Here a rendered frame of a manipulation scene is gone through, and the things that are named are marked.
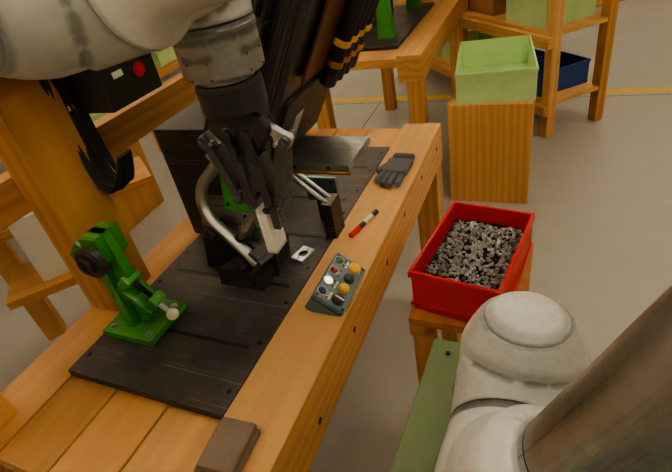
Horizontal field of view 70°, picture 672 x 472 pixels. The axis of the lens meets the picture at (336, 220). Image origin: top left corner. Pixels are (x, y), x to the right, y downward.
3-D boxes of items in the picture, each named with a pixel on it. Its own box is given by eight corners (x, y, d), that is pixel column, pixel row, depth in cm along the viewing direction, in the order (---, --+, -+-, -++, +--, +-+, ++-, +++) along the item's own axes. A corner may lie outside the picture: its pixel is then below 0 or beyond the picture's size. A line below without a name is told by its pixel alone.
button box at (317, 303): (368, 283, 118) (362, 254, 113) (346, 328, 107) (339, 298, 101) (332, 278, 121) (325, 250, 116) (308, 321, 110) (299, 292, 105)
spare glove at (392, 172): (388, 157, 163) (387, 150, 162) (418, 159, 159) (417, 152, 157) (366, 187, 149) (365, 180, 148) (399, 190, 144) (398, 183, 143)
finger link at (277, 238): (270, 197, 62) (275, 198, 62) (283, 240, 66) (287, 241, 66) (259, 210, 60) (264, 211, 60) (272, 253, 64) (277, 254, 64)
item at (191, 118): (291, 185, 159) (265, 85, 140) (245, 239, 137) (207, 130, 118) (245, 182, 166) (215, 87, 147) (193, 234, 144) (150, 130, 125)
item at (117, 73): (164, 85, 117) (140, 21, 109) (115, 113, 105) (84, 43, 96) (127, 87, 122) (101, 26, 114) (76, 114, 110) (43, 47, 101)
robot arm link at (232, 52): (222, 29, 44) (240, 91, 47) (269, 5, 51) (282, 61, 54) (147, 36, 47) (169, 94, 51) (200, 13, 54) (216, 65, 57)
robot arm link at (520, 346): (575, 385, 73) (599, 276, 61) (575, 502, 60) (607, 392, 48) (467, 362, 80) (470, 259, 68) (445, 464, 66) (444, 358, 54)
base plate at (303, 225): (390, 151, 171) (390, 146, 170) (225, 422, 90) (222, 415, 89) (288, 149, 188) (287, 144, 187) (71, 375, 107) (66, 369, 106)
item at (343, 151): (371, 146, 127) (369, 135, 125) (350, 176, 115) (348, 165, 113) (247, 144, 142) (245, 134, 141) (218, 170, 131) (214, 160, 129)
